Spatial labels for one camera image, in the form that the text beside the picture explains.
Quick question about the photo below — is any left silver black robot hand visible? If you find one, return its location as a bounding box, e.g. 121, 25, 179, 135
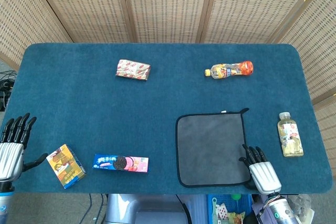
0, 112, 49, 183

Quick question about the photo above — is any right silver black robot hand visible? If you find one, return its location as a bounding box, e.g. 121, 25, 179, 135
238, 144, 282, 196

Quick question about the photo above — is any grey green cleaning cloth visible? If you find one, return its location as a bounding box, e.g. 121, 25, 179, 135
175, 108, 251, 188

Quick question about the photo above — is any purple fabric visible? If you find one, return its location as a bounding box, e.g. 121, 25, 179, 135
251, 195, 271, 224

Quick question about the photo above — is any clear white-cap drink bottle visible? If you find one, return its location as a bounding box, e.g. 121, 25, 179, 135
277, 112, 305, 158

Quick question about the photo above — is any blue plastic basket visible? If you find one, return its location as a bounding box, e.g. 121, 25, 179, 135
207, 194, 254, 224

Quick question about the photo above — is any yellow orange carton box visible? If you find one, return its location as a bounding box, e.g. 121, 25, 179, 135
46, 144, 87, 190

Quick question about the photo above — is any playing cards pack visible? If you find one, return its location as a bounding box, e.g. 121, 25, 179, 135
215, 204, 229, 221

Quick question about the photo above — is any blue Oreo cookie box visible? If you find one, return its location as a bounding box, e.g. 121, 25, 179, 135
92, 153, 150, 174

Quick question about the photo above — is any orange label yellow-cap bottle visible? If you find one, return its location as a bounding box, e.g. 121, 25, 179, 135
204, 60, 254, 80

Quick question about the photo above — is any grey robot torso base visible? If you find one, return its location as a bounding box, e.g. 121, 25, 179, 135
104, 194, 195, 224

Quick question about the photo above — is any teal carpet table mat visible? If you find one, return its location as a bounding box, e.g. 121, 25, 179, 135
4, 42, 333, 195

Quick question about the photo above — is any beige red-logo snack packet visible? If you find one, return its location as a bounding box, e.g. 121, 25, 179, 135
115, 59, 152, 81

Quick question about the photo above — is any woven bamboo folding screen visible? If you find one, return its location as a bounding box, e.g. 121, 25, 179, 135
0, 0, 336, 172

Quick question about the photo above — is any black floor cable bundle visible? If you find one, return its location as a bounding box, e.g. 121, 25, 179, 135
0, 70, 17, 112

